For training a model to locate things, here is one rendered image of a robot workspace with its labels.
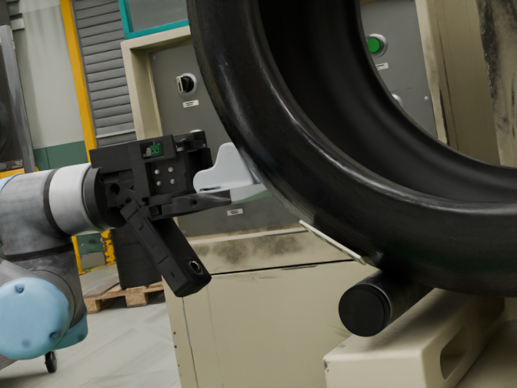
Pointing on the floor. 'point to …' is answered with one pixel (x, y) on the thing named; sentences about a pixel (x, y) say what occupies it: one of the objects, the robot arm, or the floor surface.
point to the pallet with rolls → (128, 275)
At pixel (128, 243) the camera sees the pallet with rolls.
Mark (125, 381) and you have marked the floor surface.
